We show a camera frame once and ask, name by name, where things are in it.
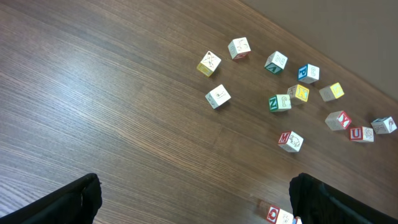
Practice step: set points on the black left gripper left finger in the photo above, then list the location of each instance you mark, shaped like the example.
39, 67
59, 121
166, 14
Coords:
76, 202

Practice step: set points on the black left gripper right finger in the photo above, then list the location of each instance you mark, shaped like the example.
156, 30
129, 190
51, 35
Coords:
317, 202

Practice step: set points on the white block with figure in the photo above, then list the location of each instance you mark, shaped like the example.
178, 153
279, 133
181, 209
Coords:
277, 215

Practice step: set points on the white block red U side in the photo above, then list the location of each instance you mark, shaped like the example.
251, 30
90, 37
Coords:
361, 134

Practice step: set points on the white block green N side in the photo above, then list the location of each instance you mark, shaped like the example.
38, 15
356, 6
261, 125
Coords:
279, 103

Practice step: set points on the white block red M side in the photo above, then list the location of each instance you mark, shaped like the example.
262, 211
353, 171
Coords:
290, 141

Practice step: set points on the red X block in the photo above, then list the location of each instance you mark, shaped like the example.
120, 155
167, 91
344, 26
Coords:
338, 120

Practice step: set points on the block with K and 6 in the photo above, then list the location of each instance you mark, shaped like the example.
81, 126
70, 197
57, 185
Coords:
384, 125

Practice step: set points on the yellow top block far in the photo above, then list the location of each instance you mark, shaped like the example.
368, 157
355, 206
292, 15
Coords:
331, 92

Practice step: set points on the yellow K block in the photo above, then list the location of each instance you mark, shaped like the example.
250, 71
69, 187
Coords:
298, 94

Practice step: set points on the white block blue P side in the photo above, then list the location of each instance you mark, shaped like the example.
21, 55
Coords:
309, 74

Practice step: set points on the white block green A side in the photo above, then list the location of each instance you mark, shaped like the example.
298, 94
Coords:
276, 62

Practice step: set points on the white block yellow side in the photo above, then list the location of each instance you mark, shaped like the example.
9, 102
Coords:
208, 64

